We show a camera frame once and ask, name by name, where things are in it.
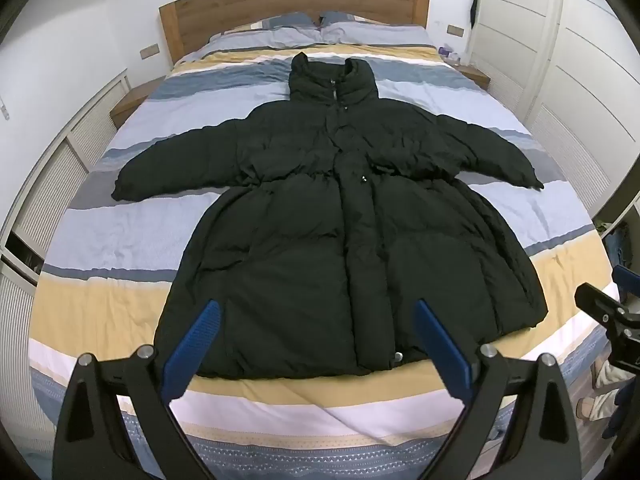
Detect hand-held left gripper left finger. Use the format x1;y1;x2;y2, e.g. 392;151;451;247
54;300;221;480

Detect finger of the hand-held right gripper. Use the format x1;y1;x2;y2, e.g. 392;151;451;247
574;283;628;327
612;264;640;307

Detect wooden headboard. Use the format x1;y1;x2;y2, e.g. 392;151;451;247
159;0;432;64

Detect white wardrobe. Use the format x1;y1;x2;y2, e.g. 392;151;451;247
472;0;640;218

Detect beige slipper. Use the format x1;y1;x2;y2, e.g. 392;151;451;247
575;392;619;421
591;360;632;392

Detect wooden nightstand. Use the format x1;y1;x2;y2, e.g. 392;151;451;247
442;57;491;89
110;77;166;129

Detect striped pillow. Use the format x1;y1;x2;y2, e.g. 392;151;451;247
206;11;322;47
319;10;434;44

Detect black puffer coat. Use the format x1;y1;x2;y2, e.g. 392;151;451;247
111;51;548;380

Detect white louvred cabinet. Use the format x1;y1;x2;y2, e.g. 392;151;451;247
0;67;132;461

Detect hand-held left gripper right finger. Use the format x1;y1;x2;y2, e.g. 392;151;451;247
410;299;584;480

